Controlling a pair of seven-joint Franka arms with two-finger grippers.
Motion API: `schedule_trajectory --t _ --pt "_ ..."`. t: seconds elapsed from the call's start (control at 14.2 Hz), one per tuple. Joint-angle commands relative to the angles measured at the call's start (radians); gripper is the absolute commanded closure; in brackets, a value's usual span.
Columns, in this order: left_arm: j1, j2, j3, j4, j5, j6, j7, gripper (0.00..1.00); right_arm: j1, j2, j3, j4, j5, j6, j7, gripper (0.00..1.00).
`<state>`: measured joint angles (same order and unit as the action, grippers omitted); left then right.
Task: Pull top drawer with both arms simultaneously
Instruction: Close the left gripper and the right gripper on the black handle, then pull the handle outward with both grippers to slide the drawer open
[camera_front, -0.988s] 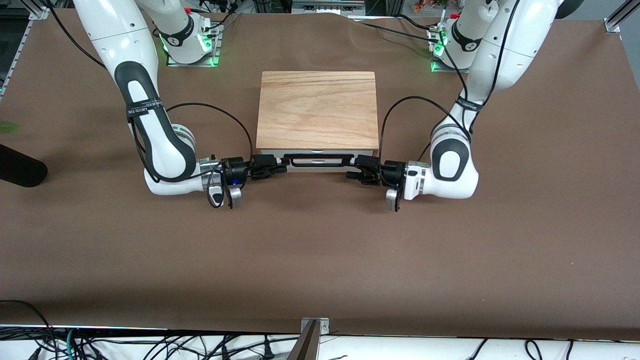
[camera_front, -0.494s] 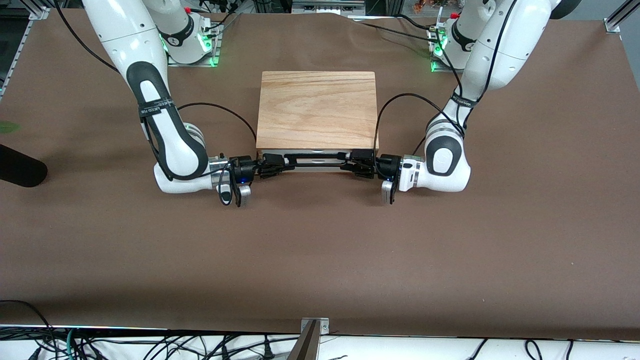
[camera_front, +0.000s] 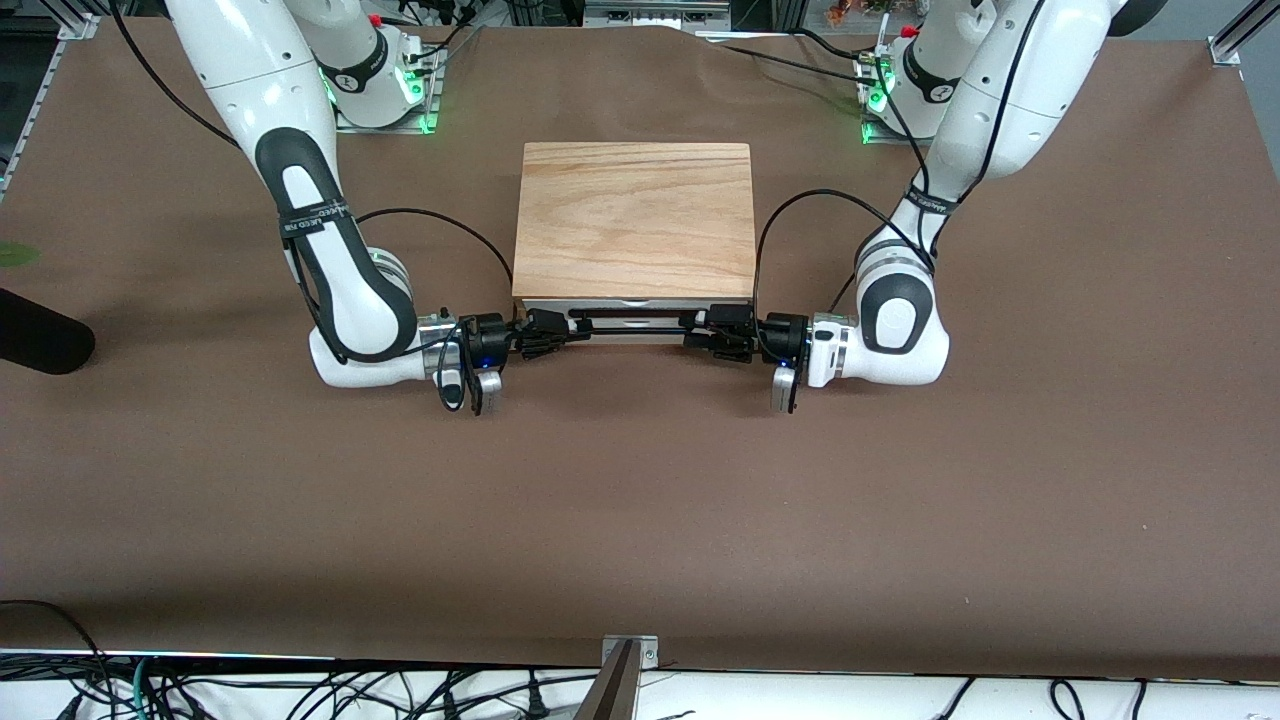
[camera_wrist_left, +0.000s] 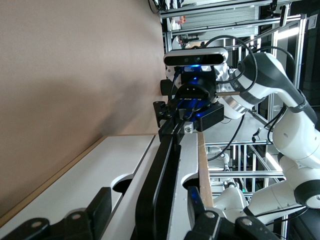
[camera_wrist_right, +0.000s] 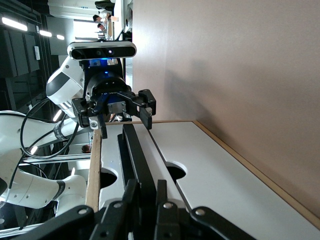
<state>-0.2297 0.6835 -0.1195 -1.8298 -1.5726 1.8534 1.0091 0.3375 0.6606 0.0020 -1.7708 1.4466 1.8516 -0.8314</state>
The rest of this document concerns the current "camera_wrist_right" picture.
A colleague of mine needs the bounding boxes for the white-fronted wooden drawer with handle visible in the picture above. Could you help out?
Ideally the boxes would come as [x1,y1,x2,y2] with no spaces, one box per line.
[98,123,187,213]

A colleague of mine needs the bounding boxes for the aluminium frame rail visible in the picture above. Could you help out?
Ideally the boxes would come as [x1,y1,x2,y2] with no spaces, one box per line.
[21,152,92,166]

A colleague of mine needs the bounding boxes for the black metal drawer handle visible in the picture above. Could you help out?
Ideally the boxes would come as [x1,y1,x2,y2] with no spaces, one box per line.
[116,123,165,208]

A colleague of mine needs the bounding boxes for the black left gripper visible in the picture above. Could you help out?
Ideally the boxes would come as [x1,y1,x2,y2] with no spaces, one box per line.
[71,72,157,140]

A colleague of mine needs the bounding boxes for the wooden drawer cabinet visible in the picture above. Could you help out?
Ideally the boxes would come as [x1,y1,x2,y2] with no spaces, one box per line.
[84,119,320,227]

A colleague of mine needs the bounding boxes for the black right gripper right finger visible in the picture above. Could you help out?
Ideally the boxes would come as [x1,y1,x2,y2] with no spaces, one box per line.
[153,179,256,240]

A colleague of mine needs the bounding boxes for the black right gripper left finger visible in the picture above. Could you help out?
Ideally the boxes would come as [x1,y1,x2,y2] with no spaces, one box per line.
[14,178,141,240]

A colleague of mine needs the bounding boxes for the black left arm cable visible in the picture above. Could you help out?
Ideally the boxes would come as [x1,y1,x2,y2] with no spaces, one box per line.
[19,98,81,161]

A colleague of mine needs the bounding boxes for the dark wall cabinet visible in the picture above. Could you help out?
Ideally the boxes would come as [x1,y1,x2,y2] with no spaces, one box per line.
[0,29,41,78]

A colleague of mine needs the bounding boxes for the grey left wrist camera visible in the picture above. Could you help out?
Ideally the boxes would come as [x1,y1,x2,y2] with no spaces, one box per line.
[66,41,137,61]

